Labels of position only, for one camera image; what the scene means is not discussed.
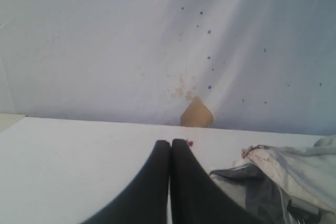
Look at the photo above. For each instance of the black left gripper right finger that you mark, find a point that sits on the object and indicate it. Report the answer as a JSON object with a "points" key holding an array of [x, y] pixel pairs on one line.
{"points": [[195, 198]]}

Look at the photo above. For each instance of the white fabric duffel bag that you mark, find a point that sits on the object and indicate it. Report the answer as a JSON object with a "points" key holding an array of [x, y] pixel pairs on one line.
{"points": [[283, 184]]}

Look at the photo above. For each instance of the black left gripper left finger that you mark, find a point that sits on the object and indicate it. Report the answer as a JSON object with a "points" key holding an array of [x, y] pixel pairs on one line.
{"points": [[144, 200]]}

